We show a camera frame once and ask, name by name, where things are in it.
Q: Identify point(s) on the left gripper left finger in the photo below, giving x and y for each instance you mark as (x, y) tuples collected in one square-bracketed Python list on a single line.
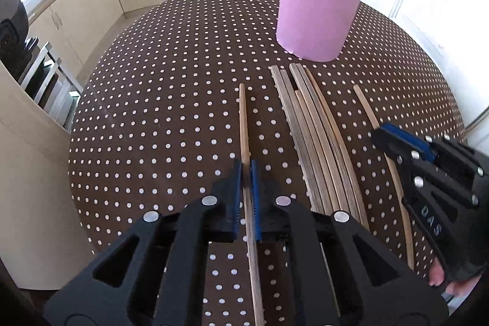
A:
[(154, 274)]

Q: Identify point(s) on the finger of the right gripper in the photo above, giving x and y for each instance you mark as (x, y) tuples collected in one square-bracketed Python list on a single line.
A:
[(410, 153)]

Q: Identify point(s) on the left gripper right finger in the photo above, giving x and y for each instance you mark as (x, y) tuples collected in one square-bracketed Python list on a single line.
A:
[(341, 274)]

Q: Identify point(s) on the separate wooden chopstick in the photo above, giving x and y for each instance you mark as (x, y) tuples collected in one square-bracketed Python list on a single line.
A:
[(381, 144)]

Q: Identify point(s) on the wooden chopstick in bundle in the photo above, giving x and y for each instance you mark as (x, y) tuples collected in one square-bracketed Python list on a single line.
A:
[(347, 190), (325, 192), (296, 76), (297, 136)]

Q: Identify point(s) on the pink cylindrical utensil holder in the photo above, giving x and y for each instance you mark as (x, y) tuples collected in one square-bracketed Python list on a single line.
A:
[(315, 30)]

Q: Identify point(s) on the brown polka dot tablecloth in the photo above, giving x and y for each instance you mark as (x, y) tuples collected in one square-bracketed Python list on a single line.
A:
[(158, 123)]

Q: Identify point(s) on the metal shelf rack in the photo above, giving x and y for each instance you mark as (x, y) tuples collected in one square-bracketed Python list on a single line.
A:
[(51, 86)]

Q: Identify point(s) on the black air fryer appliance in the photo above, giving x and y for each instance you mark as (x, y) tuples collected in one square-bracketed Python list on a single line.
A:
[(14, 30)]

